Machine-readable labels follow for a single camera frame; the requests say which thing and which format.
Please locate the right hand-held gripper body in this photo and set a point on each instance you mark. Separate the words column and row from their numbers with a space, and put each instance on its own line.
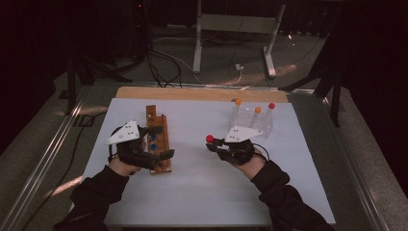
column 240, row 134

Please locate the orange cap test tube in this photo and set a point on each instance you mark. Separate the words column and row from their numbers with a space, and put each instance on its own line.
column 258, row 109
column 238, row 101

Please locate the grey metal desk frame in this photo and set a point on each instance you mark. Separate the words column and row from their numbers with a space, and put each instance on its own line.
column 237, row 23

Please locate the person's left hand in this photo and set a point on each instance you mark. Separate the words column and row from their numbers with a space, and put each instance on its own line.
column 123, row 168

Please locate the clear acrylic tube rack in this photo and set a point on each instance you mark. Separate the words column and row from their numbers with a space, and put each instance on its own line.
column 247, row 118

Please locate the aluminium floor rail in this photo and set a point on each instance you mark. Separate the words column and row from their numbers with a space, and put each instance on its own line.
column 352, row 166
column 41, row 166

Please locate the blue cap test tube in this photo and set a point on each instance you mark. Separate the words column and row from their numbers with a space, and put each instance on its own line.
column 154, row 147
column 153, row 137

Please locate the white table mat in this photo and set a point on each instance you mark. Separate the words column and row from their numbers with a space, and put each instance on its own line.
column 198, row 186

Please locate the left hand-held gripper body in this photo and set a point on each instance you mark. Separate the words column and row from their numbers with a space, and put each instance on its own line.
column 123, row 134

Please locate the white power strip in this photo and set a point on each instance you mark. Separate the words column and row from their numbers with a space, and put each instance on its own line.
column 239, row 67

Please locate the person's right hand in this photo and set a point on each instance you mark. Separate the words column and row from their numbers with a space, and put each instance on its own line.
column 253, row 165

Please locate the wooden tube rack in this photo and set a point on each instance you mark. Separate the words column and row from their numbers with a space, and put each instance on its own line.
column 150, row 112

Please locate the red cap test tube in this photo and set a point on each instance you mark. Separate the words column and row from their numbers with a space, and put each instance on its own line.
column 271, row 106
column 209, row 138

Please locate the black metal stand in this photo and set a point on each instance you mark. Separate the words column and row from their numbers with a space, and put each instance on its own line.
column 71, row 83
column 335, row 96

